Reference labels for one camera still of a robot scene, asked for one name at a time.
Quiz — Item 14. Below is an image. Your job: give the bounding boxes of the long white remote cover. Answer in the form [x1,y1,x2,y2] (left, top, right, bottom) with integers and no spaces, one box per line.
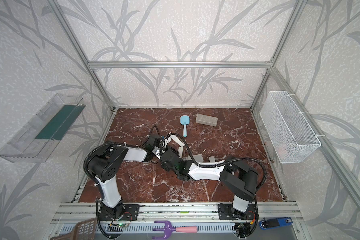
[170,135,185,147]

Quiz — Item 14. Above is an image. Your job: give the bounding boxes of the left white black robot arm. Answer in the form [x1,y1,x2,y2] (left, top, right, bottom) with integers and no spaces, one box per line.
[83,135,162,209]

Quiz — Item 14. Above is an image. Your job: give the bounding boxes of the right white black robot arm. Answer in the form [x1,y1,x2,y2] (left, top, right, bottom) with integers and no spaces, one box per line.
[153,148,266,213]

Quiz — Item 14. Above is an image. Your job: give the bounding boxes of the light blue small spatula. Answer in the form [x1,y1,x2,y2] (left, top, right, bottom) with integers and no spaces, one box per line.
[180,115,190,138]

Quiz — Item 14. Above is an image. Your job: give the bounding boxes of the purple pink garden fork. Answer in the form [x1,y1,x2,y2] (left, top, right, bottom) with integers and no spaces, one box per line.
[152,221,198,240]

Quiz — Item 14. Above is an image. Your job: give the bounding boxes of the brown plastic basket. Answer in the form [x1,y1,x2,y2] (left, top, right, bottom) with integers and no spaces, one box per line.
[50,218,97,240]

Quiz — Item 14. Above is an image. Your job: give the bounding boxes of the blue black device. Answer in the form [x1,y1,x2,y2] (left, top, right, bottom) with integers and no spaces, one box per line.
[259,217,293,230]

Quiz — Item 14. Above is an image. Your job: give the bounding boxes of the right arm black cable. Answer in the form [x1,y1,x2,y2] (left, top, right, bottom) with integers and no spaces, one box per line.
[160,132,268,193]

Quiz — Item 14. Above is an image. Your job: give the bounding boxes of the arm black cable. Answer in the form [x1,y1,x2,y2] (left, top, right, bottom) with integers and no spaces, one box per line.
[160,132,268,193]
[83,125,161,182]

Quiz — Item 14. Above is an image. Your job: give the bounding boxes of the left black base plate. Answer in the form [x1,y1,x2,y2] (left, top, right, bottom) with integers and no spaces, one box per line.
[97,203,140,221]

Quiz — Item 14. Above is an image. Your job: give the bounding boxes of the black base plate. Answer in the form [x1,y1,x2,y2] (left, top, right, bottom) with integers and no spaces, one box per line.
[218,203,259,222]
[97,203,140,221]

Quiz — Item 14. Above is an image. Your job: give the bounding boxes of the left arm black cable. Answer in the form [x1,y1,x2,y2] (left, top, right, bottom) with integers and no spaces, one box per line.
[83,125,161,182]

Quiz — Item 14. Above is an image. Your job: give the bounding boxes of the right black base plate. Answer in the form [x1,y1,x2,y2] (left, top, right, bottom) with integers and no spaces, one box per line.
[218,203,259,222]

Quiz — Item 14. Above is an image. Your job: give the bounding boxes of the clear wall shelf green mat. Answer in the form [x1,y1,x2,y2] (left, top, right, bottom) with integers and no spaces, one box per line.
[0,94,86,163]

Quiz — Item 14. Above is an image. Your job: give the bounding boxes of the white wire mesh basket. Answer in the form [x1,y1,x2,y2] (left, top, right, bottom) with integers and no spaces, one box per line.
[260,91,321,164]

